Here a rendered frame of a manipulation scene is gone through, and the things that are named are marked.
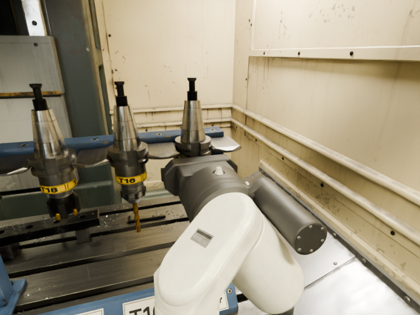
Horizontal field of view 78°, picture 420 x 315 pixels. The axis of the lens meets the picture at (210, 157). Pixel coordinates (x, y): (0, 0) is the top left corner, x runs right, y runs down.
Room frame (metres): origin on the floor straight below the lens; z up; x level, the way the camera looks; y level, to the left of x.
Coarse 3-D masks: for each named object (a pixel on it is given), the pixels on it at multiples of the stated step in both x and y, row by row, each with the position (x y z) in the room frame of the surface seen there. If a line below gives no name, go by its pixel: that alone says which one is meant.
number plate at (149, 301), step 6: (138, 300) 0.34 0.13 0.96; (144, 300) 0.34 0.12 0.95; (150, 300) 0.34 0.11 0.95; (126, 306) 0.33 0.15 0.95; (132, 306) 0.33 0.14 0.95; (138, 306) 0.33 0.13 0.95; (144, 306) 0.33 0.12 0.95; (150, 306) 0.33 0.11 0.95; (126, 312) 0.32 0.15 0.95; (132, 312) 0.32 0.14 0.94; (138, 312) 0.32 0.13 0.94; (144, 312) 0.33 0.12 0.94; (150, 312) 0.33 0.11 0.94
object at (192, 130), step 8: (184, 104) 0.43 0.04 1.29; (192, 104) 0.42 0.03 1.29; (200, 104) 0.43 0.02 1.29; (184, 112) 0.42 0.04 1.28; (192, 112) 0.42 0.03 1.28; (200, 112) 0.43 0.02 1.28; (184, 120) 0.42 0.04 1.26; (192, 120) 0.42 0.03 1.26; (200, 120) 0.42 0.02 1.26; (184, 128) 0.42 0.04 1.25; (192, 128) 0.41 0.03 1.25; (200, 128) 0.42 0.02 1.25; (184, 136) 0.42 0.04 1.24; (192, 136) 0.41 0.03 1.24; (200, 136) 0.42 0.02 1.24
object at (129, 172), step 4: (144, 164) 0.40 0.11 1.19; (116, 168) 0.38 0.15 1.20; (132, 168) 0.38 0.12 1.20; (136, 168) 0.38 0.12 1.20; (140, 168) 0.39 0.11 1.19; (144, 168) 0.40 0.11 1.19; (116, 172) 0.38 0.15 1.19; (120, 172) 0.38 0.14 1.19; (124, 172) 0.37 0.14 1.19; (128, 172) 0.37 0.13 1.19; (132, 172) 0.38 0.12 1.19; (136, 172) 0.38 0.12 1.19; (140, 172) 0.38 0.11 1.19; (120, 176) 0.38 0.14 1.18; (124, 176) 0.37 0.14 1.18; (128, 176) 0.37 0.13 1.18; (132, 176) 0.38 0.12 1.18; (144, 180) 0.39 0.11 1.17; (124, 184) 0.37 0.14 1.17; (128, 184) 0.37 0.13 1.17; (132, 184) 0.38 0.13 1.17
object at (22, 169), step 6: (6, 156) 0.38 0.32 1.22; (12, 156) 0.38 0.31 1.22; (18, 156) 0.38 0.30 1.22; (24, 156) 0.38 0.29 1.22; (0, 162) 0.35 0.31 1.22; (6, 162) 0.35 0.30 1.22; (12, 162) 0.35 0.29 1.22; (18, 162) 0.35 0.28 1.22; (24, 162) 0.35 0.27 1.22; (0, 168) 0.33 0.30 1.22; (6, 168) 0.33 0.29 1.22; (12, 168) 0.33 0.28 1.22; (18, 168) 0.34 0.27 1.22; (24, 168) 0.34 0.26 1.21; (0, 174) 0.32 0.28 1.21; (6, 174) 0.32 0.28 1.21; (12, 174) 0.33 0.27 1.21
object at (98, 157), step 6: (84, 150) 0.41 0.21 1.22; (90, 150) 0.41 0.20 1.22; (96, 150) 0.41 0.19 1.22; (102, 150) 0.41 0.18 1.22; (78, 156) 0.38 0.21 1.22; (84, 156) 0.38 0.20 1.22; (90, 156) 0.38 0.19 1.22; (96, 156) 0.38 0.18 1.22; (102, 156) 0.38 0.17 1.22; (108, 156) 0.38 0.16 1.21; (72, 162) 0.36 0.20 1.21; (78, 162) 0.36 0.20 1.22; (84, 162) 0.36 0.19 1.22; (90, 162) 0.36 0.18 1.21; (96, 162) 0.36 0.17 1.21; (102, 162) 0.36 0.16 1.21
